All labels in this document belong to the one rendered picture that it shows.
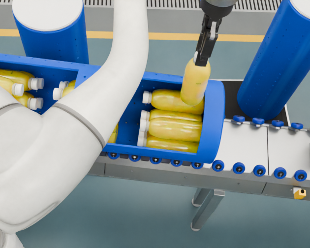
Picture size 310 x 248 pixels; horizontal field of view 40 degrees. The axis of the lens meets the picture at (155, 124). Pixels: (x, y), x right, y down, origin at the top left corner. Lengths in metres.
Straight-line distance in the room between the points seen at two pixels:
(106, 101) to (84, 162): 0.10
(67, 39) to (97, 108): 1.19
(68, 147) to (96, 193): 1.89
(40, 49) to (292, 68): 1.19
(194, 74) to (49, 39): 0.77
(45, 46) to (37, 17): 0.12
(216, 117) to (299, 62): 0.93
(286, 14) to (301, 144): 0.62
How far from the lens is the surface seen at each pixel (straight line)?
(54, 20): 1.76
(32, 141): 0.59
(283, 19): 2.05
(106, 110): 0.62
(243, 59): 3.05
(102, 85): 0.64
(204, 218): 2.21
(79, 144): 0.60
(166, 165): 1.54
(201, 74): 1.17
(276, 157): 1.66
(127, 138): 1.54
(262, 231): 2.55
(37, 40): 1.79
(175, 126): 1.37
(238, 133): 1.65
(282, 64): 2.19
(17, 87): 1.42
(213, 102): 1.33
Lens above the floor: 2.35
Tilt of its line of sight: 62 degrees down
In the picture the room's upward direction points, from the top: 10 degrees clockwise
